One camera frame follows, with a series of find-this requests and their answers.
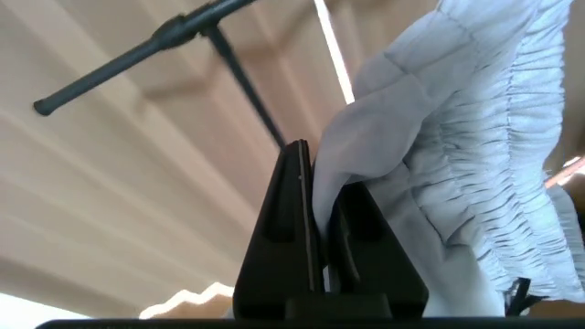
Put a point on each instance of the beige curtain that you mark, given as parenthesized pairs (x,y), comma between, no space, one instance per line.
(114,183)

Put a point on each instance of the pale grey shorts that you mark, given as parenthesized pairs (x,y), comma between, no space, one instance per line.
(480,137)

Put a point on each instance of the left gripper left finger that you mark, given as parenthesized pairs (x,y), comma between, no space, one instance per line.
(279,247)

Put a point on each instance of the black clothes rack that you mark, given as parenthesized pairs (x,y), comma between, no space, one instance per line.
(137,52)

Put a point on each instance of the pink clothes hanger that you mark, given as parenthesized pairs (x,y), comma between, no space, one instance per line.
(564,172)

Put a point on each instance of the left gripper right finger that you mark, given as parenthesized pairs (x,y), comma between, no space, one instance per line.
(375,265)

